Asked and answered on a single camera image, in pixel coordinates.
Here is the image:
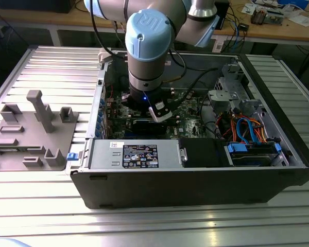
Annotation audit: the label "black drive bay cover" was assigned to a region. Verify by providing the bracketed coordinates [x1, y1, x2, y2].
[179, 138, 227, 168]

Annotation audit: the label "CPU cooler with fins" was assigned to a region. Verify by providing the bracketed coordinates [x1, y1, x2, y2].
[251, 7, 268, 26]

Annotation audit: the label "black graphics card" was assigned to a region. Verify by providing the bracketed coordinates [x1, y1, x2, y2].
[131, 118, 168, 136]

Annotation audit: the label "green motherboard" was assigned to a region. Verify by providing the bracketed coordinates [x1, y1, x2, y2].
[102, 89, 214, 141]

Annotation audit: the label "black power supply label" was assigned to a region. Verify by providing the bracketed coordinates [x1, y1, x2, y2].
[122, 144, 159, 169]

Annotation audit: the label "silver power supply unit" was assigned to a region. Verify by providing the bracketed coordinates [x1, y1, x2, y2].
[89, 138, 183, 170]

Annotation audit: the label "grey metal drive cage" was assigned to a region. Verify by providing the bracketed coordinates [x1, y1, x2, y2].
[207, 63, 293, 168]

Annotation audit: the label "black PC case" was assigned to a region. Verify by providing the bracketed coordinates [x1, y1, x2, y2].
[70, 47, 309, 210]

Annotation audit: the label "white label sheet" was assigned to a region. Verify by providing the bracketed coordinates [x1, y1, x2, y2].
[212, 37, 224, 53]

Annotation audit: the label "wooden desk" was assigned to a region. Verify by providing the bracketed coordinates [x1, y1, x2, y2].
[0, 0, 309, 43]

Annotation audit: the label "grey parts rack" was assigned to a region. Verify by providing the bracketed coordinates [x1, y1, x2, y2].
[0, 90, 79, 172]

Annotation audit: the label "hard disk in blue carrier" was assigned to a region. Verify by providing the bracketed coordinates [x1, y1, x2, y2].
[225, 143, 281, 167]

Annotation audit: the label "black tower box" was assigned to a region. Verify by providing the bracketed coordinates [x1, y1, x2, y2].
[216, 0, 230, 30]

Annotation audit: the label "large black box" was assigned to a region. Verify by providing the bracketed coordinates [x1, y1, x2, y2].
[0, 0, 73, 13]

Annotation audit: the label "green circuit module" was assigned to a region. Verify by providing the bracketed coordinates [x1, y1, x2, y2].
[266, 9, 285, 26]

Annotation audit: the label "white paper sheets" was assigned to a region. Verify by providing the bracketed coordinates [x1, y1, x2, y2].
[288, 14, 309, 27]

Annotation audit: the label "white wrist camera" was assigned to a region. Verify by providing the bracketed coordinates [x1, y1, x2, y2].
[148, 101, 173, 124]

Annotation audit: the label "beige plastic bracket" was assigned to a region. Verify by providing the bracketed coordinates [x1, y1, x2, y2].
[97, 48, 113, 64]

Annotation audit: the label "black cable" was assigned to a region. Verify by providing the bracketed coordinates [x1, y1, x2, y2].
[198, 96, 224, 141]

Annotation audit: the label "blue flat data wire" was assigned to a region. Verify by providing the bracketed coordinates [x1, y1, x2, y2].
[235, 116, 255, 144]

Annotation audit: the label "orange wire bundle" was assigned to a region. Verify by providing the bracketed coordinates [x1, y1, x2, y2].
[221, 117, 270, 144]

